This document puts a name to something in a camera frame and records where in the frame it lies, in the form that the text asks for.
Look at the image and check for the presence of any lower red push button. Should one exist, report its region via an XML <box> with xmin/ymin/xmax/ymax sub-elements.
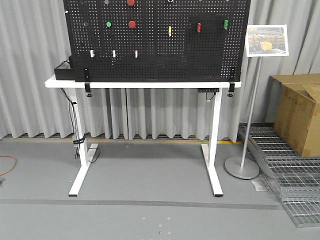
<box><xmin>128</xmin><ymin>20</ymin><xmax>137</xmax><ymax>29</ymax></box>

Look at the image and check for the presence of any black perforated pegboard panel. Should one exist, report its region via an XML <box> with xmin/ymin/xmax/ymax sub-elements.
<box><xmin>63</xmin><ymin>0</ymin><xmax>251</xmax><ymax>82</ymax></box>

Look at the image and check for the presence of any brown cardboard box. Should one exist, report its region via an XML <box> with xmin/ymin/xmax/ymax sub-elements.
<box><xmin>269</xmin><ymin>73</ymin><xmax>320</xmax><ymax>157</ymax></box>

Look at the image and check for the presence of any framed photo sign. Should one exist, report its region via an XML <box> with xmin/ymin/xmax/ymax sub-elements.
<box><xmin>245</xmin><ymin>24</ymin><xmax>290</xmax><ymax>58</ymax></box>

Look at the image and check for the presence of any desk height control panel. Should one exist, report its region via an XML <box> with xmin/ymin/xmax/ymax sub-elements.
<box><xmin>197</xmin><ymin>88</ymin><xmax>220</xmax><ymax>93</ymax></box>

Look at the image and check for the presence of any black table clamp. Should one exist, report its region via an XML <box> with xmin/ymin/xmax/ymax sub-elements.
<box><xmin>227</xmin><ymin>67</ymin><xmax>236</xmax><ymax>98</ymax></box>
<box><xmin>83</xmin><ymin>67</ymin><xmax>93</xmax><ymax>98</ymax></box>

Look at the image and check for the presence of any white standing desk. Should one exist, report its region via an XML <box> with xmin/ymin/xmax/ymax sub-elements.
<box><xmin>44</xmin><ymin>74</ymin><xmax>243</xmax><ymax>198</ymax></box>

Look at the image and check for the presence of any metal floor grating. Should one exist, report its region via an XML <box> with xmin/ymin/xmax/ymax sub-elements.
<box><xmin>247</xmin><ymin>123</ymin><xmax>320</xmax><ymax>228</ymax></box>

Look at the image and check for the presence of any red toggle switch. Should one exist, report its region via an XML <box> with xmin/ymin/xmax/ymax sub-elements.
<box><xmin>197</xmin><ymin>22</ymin><xmax>202</xmax><ymax>33</ymax></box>

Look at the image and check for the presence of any right black table clamp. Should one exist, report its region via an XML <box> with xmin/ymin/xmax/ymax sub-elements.
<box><xmin>227</xmin><ymin>67</ymin><xmax>236</xmax><ymax>98</ymax></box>

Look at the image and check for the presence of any metal sign stand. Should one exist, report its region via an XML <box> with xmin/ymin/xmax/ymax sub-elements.
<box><xmin>224</xmin><ymin>57</ymin><xmax>263</xmax><ymax>180</ymax></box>

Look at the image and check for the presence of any orange cable on floor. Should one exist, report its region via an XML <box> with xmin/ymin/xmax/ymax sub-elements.
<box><xmin>0</xmin><ymin>155</ymin><xmax>18</xmax><ymax>176</ymax></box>

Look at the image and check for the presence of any yellow toggle switch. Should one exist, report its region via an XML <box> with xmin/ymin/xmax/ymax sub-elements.
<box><xmin>168</xmin><ymin>26</ymin><xmax>172</xmax><ymax>37</ymax></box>

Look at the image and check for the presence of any grey curtain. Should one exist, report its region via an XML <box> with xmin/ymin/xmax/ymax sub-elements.
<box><xmin>0</xmin><ymin>0</ymin><xmax>320</xmax><ymax>140</ymax></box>

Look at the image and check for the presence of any upper red push button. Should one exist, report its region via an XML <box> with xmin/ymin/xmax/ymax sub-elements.
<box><xmin>127</xmin><ymin>0</ymin><xmax>136</xmax><ymax>7</ymax></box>

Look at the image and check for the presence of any black cable on desk leg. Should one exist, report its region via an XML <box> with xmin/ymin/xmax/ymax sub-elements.
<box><xmin>59</xmin><ymin>87</ymin><xmax>86</xmax><ymax>160</ymax></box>

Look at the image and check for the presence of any black box on desk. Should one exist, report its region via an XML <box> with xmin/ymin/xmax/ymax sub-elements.
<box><xmin>54</xmin><ymin>60</ymin><xmax>75</xmax><ymax>81</ymax></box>

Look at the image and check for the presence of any left black table clamp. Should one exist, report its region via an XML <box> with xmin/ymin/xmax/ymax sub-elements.
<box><xmin>83</xmin><ymin>67</ymin><xmax>93</xmax><ymax>98</ymax></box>

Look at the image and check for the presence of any green toggle switch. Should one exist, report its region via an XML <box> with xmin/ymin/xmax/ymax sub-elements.
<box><xmin>223</xmin><ymin>19</ymin><xmax>229</xmax><ymax>30</ymax></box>

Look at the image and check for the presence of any green white rocker switch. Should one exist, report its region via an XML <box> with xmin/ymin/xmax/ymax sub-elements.
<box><xmin>112</xmin><ymin>49</ymin><xmax>117</xmax><ymax>58</ymax></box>

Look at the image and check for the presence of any red push button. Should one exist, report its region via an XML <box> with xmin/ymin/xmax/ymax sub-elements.
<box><xmin>127</xmin><ymin>0</ymin><xmax>136</xmax><ymax>7</ymax></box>
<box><xmin>128</xmin><ymin>20</ymin><xmax>137</xmax><ymax>29</ymax></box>

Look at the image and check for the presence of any white power strip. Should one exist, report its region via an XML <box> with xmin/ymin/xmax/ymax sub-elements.
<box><xmin>87</xmin><ymin>143</ymin><xmax>99</xmax><ymax>163</ymax></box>

